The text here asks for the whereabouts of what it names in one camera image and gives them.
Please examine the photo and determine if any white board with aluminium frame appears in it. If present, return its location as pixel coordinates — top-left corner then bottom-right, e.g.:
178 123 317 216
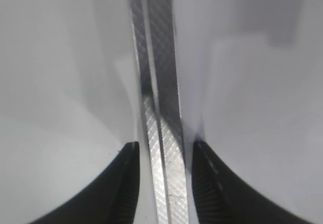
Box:
1 0 322 223

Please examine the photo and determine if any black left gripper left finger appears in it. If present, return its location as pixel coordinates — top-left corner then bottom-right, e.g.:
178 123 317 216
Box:
35 142 140 223

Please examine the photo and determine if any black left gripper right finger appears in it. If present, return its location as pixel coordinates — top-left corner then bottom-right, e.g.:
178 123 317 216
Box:
191 141 303 223

